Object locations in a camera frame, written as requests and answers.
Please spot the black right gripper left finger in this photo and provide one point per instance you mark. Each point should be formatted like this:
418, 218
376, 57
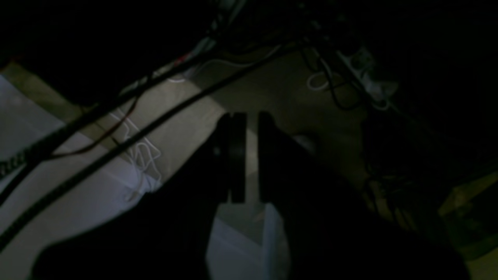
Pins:
166, 235

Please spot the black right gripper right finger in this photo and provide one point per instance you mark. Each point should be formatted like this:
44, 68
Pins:
331, 233

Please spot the white power strip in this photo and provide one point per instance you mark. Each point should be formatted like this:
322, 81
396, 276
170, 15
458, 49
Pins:
378, 84

